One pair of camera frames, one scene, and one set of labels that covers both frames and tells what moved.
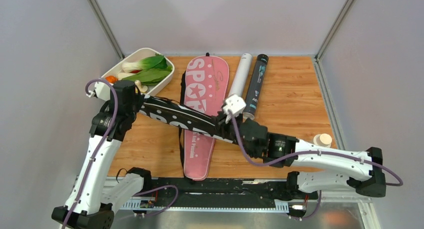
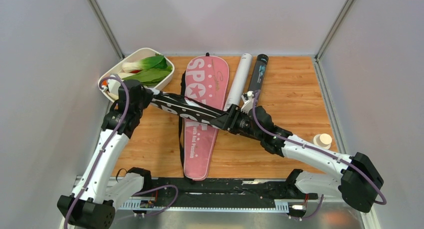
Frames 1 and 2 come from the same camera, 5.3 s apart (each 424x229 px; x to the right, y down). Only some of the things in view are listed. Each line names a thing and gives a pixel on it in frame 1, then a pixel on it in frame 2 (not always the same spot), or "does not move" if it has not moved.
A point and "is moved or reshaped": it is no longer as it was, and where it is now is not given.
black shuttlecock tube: [255, 86] does not move
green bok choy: [157, 61] does not move
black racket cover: [172, 113] is moved or reshaped
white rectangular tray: [137, 55] does not move
